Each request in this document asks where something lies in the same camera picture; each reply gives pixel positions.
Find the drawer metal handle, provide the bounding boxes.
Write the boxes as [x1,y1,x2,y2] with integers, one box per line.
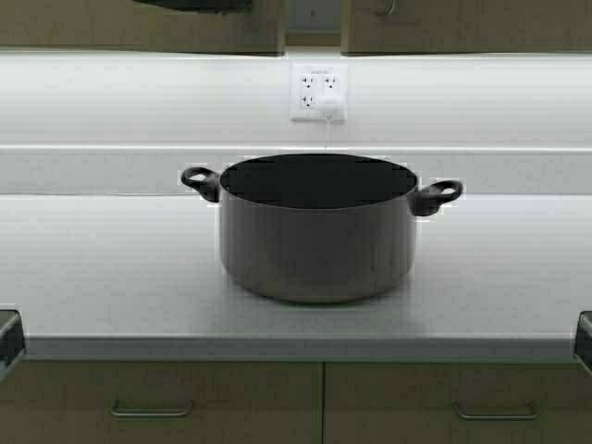
[452,401,540,422]
[110,400,195,420]

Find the grey pot with black handles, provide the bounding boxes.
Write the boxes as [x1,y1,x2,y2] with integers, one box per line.
[180,153,463,303]

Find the left drawer metal handle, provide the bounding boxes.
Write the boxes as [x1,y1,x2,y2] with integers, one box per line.
[110,400,195,420]

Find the cabinet door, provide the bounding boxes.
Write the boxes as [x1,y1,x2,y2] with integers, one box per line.
[1,1,288,56]
[340,0,591,56]

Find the right drawer metal handle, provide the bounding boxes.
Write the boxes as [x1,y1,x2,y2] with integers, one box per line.
[452,401,540,422]

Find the left lower drawer front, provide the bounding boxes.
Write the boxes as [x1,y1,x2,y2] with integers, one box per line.
[1,361,322,443]

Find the right lower drawer front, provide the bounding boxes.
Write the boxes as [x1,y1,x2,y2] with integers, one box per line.
[324,364,591,443]

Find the white wall outlet plate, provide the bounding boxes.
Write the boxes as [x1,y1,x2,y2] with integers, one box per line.
[289,63,349,122]

